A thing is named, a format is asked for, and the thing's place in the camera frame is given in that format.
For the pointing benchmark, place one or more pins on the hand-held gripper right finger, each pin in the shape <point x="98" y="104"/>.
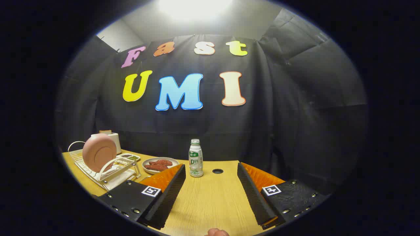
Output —
<point x="254" y="196"/>

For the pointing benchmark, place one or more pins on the pink plate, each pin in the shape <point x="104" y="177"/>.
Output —
<point x="98" y="152"/>

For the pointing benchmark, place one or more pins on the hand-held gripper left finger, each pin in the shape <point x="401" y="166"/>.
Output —
<point x="167" y="200"/>

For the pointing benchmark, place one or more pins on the beige plate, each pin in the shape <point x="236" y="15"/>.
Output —
<point x="173" y="163"/>

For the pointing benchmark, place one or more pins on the white divided bean tray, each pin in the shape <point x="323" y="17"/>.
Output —
<point x="131" y="157"/>

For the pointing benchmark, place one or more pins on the white drink bottle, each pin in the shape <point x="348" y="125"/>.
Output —
<point x="196" y="164"/>

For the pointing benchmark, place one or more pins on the red meat piece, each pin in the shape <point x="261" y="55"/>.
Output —
<point x="156" y="167"/>
<point x="160" y="162"/>

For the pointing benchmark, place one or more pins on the white toaster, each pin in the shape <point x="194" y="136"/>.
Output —
<point x="115" y="141"/>

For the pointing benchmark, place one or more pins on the bread slice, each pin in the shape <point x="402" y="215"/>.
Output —
<point x="105" y="131"/>

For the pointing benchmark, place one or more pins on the black table grommet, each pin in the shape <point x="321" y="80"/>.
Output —
<point x="218" y="171"/>

